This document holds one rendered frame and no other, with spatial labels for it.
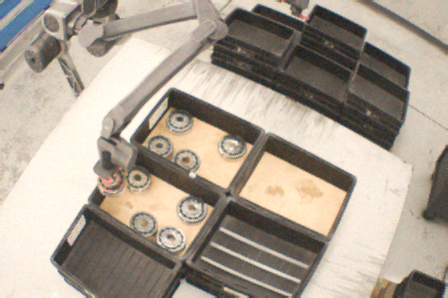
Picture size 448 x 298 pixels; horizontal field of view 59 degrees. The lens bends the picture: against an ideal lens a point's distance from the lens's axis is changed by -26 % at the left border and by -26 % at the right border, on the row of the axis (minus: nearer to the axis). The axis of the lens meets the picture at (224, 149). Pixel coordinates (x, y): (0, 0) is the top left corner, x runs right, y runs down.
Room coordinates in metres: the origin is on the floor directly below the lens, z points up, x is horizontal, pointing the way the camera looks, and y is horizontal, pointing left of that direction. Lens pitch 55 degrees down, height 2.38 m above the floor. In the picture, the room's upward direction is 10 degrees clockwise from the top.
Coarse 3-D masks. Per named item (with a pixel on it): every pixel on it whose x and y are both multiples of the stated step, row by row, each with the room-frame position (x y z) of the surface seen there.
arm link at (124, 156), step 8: (112, 120) 0.79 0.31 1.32; (104, 128) 0.77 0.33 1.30; (112, 128) 0.77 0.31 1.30; (104, 136) 0.76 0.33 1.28; (112, 136) 0.77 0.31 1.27; (120, 136) 0.79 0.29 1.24; (120, 144) 0.75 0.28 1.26; (128, 144) 0.76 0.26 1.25; (120, 152) 0.73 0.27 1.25; (128, 152) 0.74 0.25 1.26; (136, 152) 0.75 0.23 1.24; (112, 160) 0.72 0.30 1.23; (120, 160) 0.71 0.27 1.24; (128, 160) 0.72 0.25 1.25; (128, 168) 0.71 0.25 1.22
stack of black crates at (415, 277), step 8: (416, 272) 0.83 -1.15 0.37; (408, 280) 0.79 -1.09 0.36; (416, 280) 0.81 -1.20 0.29; (424, 280) 0.80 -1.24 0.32; (432, 280) 0.78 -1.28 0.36; (440, 280) 0.78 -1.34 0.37; (400, 288) 0.77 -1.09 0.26; (408, 288) 0.77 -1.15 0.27; (416, 288) 0.77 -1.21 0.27; (424, 288) 0.77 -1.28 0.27; (432, 288) 0.76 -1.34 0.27; (440, 288) 0.75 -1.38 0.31; (392, 296) 0.76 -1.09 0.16; (400, 296) 0.71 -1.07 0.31; (408, 296) 0.72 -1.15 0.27; (416, 296) 0.72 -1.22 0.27; (424, 296) 0.71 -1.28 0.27; (432, 296) 0.71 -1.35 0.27; (440, 296) 0.68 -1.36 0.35
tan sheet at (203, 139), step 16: (160, 128) 1.15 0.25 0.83; (208, 128) 1.18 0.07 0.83; (144, 144) 1.06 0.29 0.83; (176, 144) 1.09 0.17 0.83; (192, 144) 1.10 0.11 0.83; (208, 144) 1.11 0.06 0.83; (208, 160) 1.04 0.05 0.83; (224, 160) 1.05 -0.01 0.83; (240, 160) 1.06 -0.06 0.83; (208, 176) 0.98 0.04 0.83; (224, 176) 0.99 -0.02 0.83
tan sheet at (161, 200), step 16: (128, 192) 0.85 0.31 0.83; (160, 192) 0.88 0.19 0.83; (176, 192) 0.89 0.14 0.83; (112, 208) 0.77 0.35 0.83; (128, 208) 0.78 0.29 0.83; (144, 208) 0.80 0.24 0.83; (160, 208) 0.81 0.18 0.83; (208, 208) 0.85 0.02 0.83; (128, 224) 0.72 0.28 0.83; (144, 224) 0.73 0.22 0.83; (160, 224) 0.75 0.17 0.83; (176, 224) 0.76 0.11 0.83
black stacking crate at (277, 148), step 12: (264, 144) 1.09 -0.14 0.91; (276, 144) 1.11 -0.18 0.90; (276, 156) 1.11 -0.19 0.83; (288, 156) 1.09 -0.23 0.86; (300, 156) 1.08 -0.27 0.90; (252, 168) 1.01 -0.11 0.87; (300, 168) 1.07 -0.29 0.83; (312, 168) 1.06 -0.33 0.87; (324, 168) 1.04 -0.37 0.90; (324, 180) 1.04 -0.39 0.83; (336, 180) 1.02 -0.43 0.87; (348, 180) 1.00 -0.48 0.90; (240, 192) 0.94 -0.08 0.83; (348, 192) 0.94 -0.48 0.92; (336, 216) 0.87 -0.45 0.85
